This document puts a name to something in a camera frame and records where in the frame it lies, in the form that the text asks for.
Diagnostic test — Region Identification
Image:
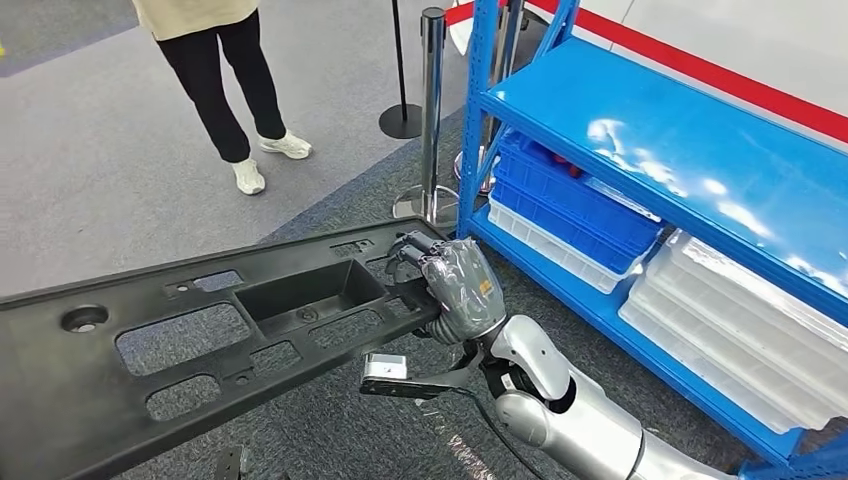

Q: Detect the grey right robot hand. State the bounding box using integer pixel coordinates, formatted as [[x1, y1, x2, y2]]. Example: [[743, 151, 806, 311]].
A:
[[386, 230, 508, 346]]

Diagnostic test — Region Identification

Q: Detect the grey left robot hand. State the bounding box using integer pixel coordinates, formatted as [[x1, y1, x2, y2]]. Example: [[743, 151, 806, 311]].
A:
[[211, 447, 254, 480]]

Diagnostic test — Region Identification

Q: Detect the black plastic panel part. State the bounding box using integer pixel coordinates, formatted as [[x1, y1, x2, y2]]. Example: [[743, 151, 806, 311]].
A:
[[0, 217, 458, 480]]

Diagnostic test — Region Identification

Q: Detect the blue metal shelf rack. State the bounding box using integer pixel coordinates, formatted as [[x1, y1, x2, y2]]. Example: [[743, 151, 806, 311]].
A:
[[455, 0, 848, 480]]

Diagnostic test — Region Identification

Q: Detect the blue plastic crate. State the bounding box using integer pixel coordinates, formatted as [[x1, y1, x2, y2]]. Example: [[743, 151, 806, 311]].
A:
[[491, 177, 657, 276], [496, 129, 666, 256]]

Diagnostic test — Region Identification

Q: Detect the small red item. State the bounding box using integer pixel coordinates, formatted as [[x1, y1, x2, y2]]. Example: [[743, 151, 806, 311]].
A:
[[553, 150, 586, 180]]

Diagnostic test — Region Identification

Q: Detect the chrome barrier stanchion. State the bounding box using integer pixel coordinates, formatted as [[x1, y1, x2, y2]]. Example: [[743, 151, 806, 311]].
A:
[[453, 0, 526, 197], [390, 6, 462, 230]]

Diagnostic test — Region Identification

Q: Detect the red barrier belt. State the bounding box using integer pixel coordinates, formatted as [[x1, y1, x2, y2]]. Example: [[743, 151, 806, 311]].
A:
[[443, 0, 480, 28], [528, 0, 848, 145]]

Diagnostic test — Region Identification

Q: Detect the person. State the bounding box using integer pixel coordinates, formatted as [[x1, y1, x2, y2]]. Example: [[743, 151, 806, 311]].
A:
[[131, 0, 314, 197]]

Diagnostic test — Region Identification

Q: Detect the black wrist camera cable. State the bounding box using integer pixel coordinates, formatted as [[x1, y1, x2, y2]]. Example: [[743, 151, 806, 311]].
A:
[[463, 390, 551, 480]]

